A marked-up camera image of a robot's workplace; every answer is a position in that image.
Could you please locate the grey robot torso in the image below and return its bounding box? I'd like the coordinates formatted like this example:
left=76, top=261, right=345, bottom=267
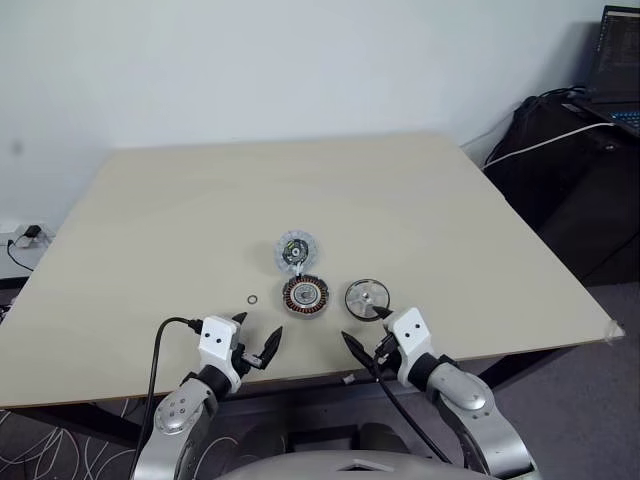
left=213, top=448, right=484, bottom=480

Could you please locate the black laptop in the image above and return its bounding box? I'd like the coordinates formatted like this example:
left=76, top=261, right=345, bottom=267
left=581, top=4, right=640, bottom=137

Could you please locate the motor cover with circuit board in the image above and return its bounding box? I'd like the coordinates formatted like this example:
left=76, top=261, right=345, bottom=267
left=273, top=228, right=321, bottom=276

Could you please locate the thin black floor cable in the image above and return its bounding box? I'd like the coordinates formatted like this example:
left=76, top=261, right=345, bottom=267
left=5, top=238, right=35, bottom=272

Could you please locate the white power strip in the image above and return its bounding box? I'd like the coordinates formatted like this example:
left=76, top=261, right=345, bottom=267
left=0, top=221, right=55, bottom=250

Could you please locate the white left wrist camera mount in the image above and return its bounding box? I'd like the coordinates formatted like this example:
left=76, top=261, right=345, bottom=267
left=198, top=314, right=242, bottom=387

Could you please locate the motor stator with copper windings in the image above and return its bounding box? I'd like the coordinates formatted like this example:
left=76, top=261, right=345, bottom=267
left=281, top=274, right=331, bottom=318

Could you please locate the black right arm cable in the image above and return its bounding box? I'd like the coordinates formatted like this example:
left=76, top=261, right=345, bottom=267
left=373, top=357, right=452, bottom=464

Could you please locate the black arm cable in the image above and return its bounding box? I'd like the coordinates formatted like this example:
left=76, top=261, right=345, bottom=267
left=133, top=316, right=204, bottom=469
left=373, top=357, right=452, bottom=464

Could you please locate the dark rounded shape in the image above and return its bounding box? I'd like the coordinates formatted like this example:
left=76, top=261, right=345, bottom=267
left=357, top=421, right=405, bottom=452

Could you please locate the silver spoked motor rotor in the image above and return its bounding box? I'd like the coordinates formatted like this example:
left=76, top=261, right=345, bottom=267
left=343, top=278, right=393, bottom=323

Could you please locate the dark table frame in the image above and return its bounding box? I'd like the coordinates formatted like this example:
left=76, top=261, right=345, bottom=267
left=0, top=347, right=569, bottom=444

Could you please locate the white cable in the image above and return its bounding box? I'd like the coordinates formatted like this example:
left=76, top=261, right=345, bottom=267
left=483, top=121, right=617, bottom=169

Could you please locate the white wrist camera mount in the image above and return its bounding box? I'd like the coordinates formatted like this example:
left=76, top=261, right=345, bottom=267
left=198, top=314, right=242, bottom=387
left=381, top=306, right=432, bottom=387

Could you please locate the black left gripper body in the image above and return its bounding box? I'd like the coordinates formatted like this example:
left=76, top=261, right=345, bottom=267
left=233, top=341, right=265, bottom=379

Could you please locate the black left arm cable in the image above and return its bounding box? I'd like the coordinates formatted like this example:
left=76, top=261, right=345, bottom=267
left=133, top=316, right=204, bottom=469

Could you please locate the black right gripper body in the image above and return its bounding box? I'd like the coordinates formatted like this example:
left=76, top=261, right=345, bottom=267
left=374, top=333, right=402, bottom=375

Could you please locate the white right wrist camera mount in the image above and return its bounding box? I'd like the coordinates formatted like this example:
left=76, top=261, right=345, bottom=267
left=381, top=306, right=432, bottom=387

